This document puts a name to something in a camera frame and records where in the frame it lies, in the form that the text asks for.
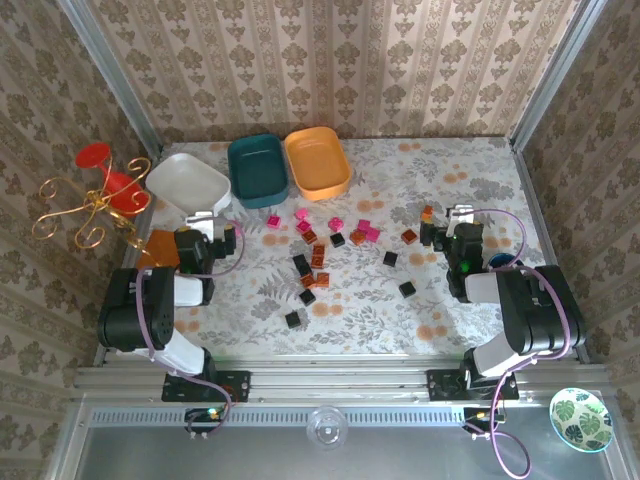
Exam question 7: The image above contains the white plastic container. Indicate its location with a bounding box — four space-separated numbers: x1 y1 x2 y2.
144 152 233 216

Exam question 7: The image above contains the teal plastic container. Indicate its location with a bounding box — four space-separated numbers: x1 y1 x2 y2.
227 133 290 209

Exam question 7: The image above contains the orange plastic container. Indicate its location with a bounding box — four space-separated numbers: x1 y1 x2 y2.
283 126 353 203

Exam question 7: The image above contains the orange wooden board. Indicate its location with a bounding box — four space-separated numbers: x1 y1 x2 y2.
135 228 182 271

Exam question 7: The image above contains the red plastic goblet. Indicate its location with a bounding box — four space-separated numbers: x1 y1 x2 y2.
74 142 152 217

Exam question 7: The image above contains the floral tablecloth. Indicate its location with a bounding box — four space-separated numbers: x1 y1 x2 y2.
117 137 576 357

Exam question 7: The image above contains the small black adapter board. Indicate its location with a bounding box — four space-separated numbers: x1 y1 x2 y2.
462 407 506 439
184 407 227 436

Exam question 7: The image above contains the slotted metal strip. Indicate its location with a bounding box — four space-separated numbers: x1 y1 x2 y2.
89 408 471 427

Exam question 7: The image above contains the clear glass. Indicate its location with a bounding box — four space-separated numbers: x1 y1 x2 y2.
305 405 350 451

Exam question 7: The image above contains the leaf print bowl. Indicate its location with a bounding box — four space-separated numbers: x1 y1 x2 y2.
549 387 614 454

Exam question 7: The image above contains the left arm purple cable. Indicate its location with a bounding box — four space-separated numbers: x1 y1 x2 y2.
135 214 246 436

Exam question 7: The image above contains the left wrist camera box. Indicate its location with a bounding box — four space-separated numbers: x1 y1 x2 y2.
184 211 222 237

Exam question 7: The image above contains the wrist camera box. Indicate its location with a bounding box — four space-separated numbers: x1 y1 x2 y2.
184 211 222 237
446 203 477 226

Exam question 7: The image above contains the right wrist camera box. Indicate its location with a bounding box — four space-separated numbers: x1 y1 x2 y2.
446 203 477 226

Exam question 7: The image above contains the aluminium table edge rail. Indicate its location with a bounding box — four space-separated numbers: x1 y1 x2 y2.
92 147 169 371
510 143 592 365

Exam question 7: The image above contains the gold wire ornament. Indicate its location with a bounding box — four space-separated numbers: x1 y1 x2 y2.
31 156 164 271

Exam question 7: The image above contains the long aluminium base rail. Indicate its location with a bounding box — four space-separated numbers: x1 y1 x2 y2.
74 357 611 404

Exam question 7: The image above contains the aluminium frame post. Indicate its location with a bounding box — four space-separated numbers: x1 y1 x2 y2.
508 0 617 151
53 0 166 155

